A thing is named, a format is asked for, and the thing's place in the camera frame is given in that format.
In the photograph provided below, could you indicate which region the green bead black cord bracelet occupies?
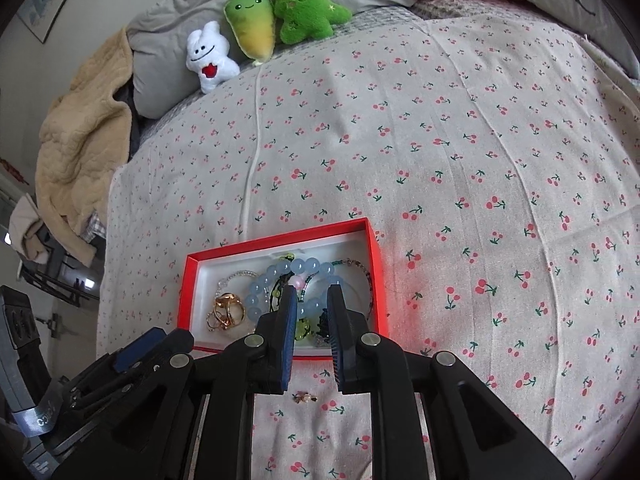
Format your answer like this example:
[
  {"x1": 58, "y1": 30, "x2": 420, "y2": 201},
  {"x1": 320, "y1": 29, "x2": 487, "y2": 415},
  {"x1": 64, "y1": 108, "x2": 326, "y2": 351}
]
[{"x1": 268, "y1": 253, "x2": 321, "y2": 344}]

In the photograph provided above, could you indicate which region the light blue bead bracelet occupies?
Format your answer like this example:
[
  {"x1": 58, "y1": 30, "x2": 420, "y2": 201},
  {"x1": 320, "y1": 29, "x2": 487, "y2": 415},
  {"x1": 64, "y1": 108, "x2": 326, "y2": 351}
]
[{"x1": 243, "y1": 257, "x2": 346, "y2": 325}]

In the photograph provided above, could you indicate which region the gold ring cluster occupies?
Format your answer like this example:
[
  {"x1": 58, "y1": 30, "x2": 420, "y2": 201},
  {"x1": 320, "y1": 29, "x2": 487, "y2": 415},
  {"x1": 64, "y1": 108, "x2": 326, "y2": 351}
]
[{"x1": 206, "y1": 292, "x2": 246, "y2": 332}]

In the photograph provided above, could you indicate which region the clear crystal bead bracelet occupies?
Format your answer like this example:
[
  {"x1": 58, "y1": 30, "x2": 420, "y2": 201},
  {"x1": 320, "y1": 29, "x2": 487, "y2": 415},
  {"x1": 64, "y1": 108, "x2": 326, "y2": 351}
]
[{"x1": 214, "y1": 268, "x2": 262, "y2": 302}]

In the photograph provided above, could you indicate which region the green multicolour bead bracelet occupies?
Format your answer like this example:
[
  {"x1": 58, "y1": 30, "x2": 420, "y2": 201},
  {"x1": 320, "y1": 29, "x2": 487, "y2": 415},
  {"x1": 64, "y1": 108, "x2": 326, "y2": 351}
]
[{"x1": 328, "y1": 258, "x2": 374, "y2": 321}]

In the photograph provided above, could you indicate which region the small gold earring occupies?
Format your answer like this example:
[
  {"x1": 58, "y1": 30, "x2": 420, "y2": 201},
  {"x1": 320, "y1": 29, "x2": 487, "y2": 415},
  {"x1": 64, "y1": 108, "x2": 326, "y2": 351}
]
[{"x1": 292, "y1": 391, "x2": 318, "y2": 404}]

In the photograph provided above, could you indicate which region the red jewelry box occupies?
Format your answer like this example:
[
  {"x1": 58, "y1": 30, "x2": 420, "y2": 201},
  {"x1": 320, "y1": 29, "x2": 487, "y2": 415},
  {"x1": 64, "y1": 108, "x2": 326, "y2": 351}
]
[{"x1": 177, "y1": 218, "x2": 388, "y2": 360}]

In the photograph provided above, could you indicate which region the beige fleece blanket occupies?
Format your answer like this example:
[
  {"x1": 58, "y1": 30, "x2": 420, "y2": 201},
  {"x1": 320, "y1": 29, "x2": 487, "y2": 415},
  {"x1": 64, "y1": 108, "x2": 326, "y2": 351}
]
[{"x1": 35, "y1": 29, "x2": 132, "y2": 266}]

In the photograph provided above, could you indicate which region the grey pillow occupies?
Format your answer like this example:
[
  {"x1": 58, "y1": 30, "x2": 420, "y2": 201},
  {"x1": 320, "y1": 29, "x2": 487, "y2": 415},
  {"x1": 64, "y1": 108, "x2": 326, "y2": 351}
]
[{"x1": 127, "y1": 0, "x2": 416, "y2": 119}]

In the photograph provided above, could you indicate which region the white bunny plush toy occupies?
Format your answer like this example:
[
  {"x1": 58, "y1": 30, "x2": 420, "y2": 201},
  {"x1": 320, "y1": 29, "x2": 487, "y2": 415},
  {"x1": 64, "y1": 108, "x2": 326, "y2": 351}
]
[{"x1": 186, "y1": 21, "x2": 240, "y2": 94}]

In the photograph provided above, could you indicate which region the yellow green carrot plush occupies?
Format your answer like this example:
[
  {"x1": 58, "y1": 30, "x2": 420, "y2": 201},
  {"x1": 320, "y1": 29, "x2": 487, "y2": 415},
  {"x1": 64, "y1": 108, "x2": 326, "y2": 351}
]
[{"x1": 224, "y1": 0, "x2": 276, "y2": 65}]

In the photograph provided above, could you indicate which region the green tree plush toy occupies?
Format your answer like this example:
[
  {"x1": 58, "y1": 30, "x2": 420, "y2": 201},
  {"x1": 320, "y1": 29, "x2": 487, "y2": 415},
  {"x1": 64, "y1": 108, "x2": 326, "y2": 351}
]
[{"x1": 273, "y1": 0, "x2": 352, "y2": 46}]

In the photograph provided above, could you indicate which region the deer print pillow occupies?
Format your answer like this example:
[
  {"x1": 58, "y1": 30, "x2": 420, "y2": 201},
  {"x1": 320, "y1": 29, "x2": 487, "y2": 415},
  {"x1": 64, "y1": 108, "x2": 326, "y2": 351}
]
[{"x1": 527, "y1": 0, "x2": 639, "y2": 79}]

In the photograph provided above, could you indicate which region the framed wall picture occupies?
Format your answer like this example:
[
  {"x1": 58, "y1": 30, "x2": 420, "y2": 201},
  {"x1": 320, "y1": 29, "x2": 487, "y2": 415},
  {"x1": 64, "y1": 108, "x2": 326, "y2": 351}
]
[{"x1": 17, "y1": 0, "x2": 67, "y2": 44}]

